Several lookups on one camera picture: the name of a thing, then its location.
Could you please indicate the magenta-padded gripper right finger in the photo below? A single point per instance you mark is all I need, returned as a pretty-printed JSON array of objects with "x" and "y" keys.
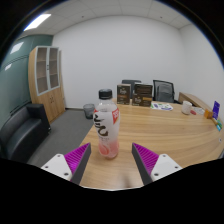
[{"x": 148, "y": 160}]

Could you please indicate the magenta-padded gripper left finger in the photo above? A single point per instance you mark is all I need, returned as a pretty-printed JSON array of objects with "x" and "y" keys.
[{"x": 75, "y": 160}]

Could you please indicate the pink drink bottle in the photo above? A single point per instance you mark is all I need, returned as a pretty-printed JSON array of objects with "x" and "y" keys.
[{"x": 106, "y": 126}]

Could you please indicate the grey waste bin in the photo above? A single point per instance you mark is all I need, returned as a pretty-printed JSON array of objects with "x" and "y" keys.
[{"x": 89, "y": 111}]

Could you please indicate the white printed sticker sheet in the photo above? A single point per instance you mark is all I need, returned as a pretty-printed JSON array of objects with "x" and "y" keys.
[{"x": 161, "y": 106}]

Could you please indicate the black leather sofa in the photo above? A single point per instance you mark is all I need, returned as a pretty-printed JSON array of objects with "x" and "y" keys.
[{"x": 23, "y": 130}]

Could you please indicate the large dark brown box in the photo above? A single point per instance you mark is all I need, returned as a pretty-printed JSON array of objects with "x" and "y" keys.
[{"x": 142, "y": 95}]

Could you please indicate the wooden glass-door shelf cabinet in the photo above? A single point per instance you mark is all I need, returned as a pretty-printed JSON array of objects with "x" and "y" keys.
[{"x": 50, "y": 100}]

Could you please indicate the flat round red coaster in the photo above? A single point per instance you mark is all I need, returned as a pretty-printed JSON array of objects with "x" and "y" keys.
[{"x": 193, "y": 112}]

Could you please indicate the small dark brown box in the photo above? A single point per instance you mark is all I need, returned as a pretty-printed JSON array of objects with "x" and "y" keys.
[{"x": 123, "y": 94}]

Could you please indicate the black mesh office chair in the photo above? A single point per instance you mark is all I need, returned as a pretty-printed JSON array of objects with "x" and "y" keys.
[{"x": 164, "y": 91}]

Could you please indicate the wooden side desk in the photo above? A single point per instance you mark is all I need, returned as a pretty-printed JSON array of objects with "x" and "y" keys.
[{"x": 191, "y": 99}]

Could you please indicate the black padded office chair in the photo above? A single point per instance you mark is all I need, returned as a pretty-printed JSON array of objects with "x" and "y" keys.
[{"x": 133, "y": 82}]

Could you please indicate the purple standing pouch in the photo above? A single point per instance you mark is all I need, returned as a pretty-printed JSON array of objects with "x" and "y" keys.
[{"x": 216, "y": 110}]

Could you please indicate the rectangular ceiling light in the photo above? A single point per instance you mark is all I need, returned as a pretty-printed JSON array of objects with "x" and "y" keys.
[{"x": 37, "y": 22}]

